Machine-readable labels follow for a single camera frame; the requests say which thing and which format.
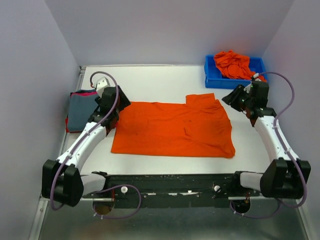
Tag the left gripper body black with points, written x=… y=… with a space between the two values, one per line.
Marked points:
x=123 y=102

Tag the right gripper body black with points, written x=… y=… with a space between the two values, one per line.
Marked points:
x=248 y=102

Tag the orange t shirt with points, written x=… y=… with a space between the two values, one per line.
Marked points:
x=200 y=127
x=233 y=65

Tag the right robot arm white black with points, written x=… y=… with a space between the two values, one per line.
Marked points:
x=287 y=175

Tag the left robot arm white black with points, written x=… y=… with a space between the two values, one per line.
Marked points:
x=62 y=180

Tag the folded dark teal t shirt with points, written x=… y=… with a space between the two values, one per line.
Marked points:
x=82 y=90

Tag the folded grey-blue t shirt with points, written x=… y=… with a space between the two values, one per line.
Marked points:
x=79 y=111

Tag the blue plastic bin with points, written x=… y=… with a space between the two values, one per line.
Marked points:
x=215 y=79

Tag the crumpled orange t shirt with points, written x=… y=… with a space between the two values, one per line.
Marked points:
x=233 y=65

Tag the folded red t shirt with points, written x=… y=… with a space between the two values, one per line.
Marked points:
x=66 y=124

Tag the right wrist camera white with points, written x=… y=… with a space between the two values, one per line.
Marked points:
x=248 y=88

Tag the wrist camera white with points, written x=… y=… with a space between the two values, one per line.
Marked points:
x=248 y=88
x=101 y=84

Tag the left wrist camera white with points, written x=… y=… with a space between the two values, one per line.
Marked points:
x=101 y=84

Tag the black mounting base rail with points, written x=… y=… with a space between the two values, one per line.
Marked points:
x=151 y=191

